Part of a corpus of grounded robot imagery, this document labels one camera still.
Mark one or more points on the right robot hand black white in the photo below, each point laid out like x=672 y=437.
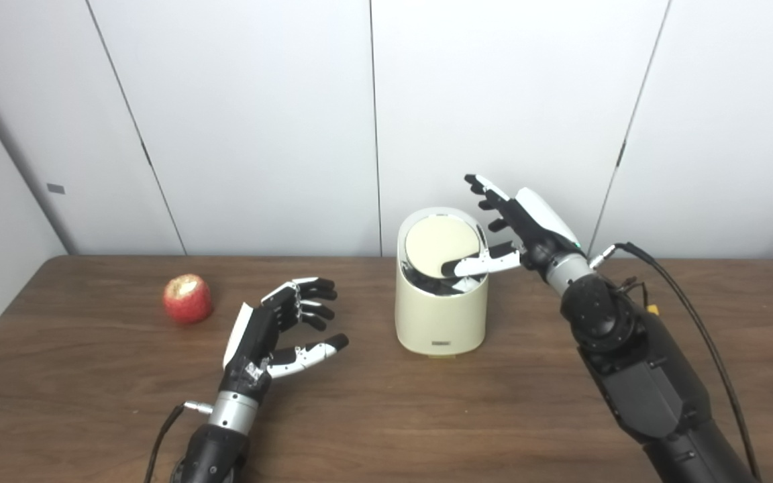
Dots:
x=534 y=225

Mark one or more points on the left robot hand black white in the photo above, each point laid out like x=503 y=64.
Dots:
x=255 y=349

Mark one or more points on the red apple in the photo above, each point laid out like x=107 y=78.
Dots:
x=187 y=300

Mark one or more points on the cream round bin lid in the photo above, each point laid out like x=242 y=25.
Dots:
x=437 y=245

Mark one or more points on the cream-colored bin body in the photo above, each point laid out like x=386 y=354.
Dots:
x=440 y=318

